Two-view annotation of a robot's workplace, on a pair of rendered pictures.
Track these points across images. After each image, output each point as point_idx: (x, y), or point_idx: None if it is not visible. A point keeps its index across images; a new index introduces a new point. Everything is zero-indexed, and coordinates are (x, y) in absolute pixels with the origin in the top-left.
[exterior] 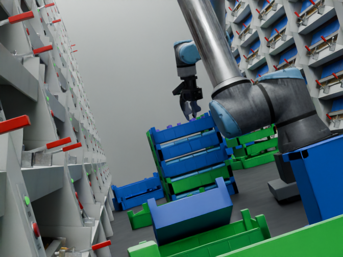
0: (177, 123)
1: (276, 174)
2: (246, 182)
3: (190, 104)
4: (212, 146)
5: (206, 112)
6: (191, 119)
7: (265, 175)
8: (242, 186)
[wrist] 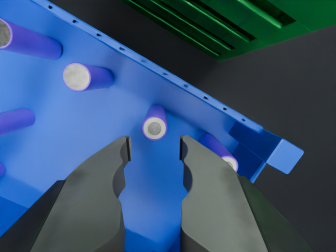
0: (65, 83)
1: (297, 116)
2: (269, 63)
3: (181, 211)
4: (260, 43)
5: (276, 169)
6: (154, 134)
7: (331, 54)
8: (228, 95)
